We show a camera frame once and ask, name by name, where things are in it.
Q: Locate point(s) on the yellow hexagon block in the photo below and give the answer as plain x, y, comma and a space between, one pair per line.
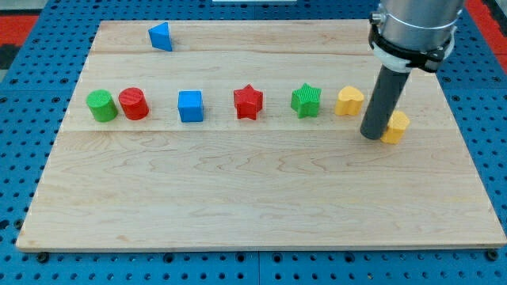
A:
396, 127

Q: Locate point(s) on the green star block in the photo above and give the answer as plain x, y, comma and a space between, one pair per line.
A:
306, 101

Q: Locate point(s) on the wooden board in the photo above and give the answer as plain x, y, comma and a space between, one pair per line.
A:
275, 183

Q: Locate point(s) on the blue triangle block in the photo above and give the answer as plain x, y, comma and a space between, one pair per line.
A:
160, 37

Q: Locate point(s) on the red cylinder block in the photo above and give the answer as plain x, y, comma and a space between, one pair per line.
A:
133, 103

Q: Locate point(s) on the yellow heart block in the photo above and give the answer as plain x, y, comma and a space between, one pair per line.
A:
349, 101

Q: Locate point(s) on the red star block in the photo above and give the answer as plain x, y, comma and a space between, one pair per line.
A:
248, 102

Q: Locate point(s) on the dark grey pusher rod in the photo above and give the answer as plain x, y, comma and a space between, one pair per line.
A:
386, 93

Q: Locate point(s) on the blue cube block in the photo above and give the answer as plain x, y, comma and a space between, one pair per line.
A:
190, 106

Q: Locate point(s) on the green cylinder block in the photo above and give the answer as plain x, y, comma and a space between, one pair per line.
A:
101, 105

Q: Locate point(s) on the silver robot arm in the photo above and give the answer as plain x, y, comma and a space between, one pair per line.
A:
408, 34

